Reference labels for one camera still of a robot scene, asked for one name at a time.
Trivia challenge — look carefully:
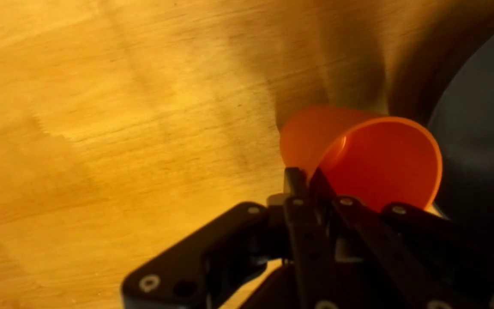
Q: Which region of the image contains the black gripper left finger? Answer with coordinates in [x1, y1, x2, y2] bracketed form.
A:
[120, 166, 339, 309]

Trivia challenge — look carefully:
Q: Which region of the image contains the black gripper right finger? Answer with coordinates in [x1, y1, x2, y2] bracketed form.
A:
[308, 166, 494, 309]

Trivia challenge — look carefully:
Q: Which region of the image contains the orange plastic cup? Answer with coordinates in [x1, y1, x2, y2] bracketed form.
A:
[277, 103, 444, 214]

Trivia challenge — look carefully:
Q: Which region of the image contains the dark grey bowl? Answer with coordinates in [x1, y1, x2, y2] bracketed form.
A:
[427, 15, 494, 247]

